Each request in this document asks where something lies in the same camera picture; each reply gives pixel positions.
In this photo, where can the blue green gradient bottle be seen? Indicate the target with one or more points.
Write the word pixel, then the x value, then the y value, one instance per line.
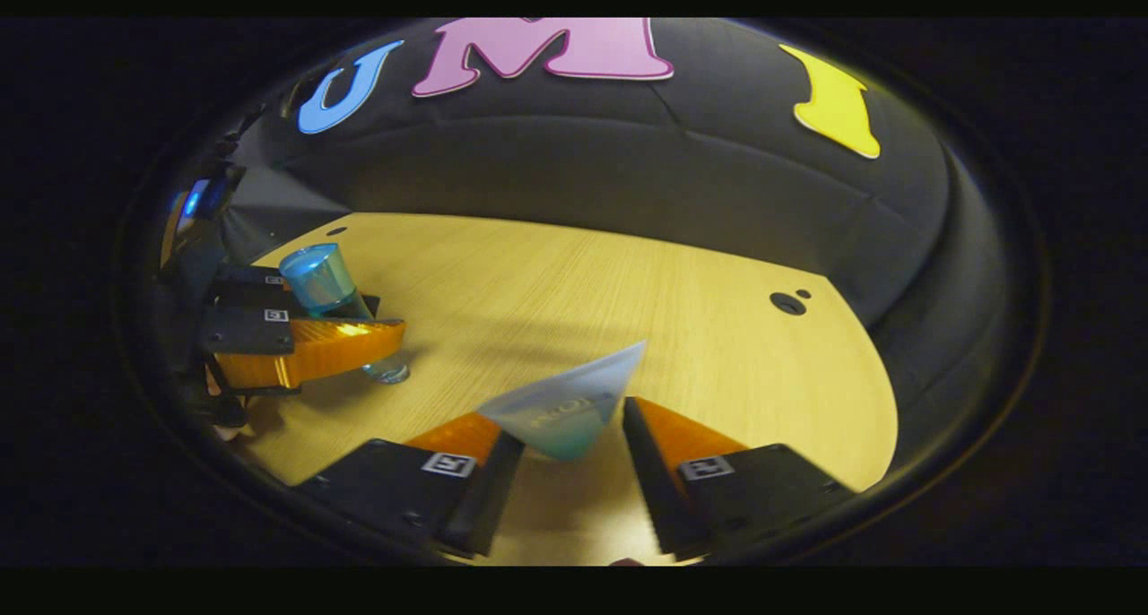
pixel 323 279

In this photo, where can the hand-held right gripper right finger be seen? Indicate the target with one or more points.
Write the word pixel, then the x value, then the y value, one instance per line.
pixel 650 472

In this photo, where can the black backdrop cloth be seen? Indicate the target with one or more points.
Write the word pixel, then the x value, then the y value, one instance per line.
pixel 628 149

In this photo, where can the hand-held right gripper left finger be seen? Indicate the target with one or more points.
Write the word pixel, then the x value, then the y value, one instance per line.
pixel 489 480

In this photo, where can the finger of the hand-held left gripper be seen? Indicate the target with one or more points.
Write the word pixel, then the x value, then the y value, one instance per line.
pixel 314 346
pixel 242 288

